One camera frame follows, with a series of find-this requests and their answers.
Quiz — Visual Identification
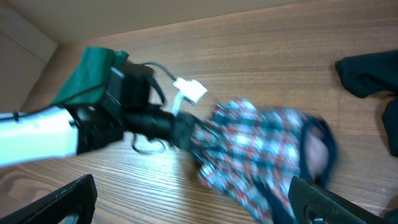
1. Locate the plaid red navy shirt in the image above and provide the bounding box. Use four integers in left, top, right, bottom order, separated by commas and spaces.
188, 98, 338, 223

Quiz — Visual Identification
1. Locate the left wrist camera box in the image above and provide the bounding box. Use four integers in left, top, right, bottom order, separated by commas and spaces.
101, 64, 154, 118

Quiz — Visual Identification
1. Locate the black garment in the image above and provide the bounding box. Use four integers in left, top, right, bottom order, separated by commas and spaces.
335, 50, 397, 157

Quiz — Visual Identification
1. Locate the folded green cloth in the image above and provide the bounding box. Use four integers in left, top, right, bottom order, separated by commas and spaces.
52, 47, 129, 105

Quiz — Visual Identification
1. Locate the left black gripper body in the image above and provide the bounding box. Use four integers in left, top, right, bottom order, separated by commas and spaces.
123, 105, 199, 151

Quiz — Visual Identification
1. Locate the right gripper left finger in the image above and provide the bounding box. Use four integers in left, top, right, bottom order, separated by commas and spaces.
1, 174, 97, 224

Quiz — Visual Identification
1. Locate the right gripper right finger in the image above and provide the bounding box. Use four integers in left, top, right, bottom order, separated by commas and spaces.
289, 177, 389, 224

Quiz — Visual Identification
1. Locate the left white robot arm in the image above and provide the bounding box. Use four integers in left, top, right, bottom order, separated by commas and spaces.
1, 78, 203, 166

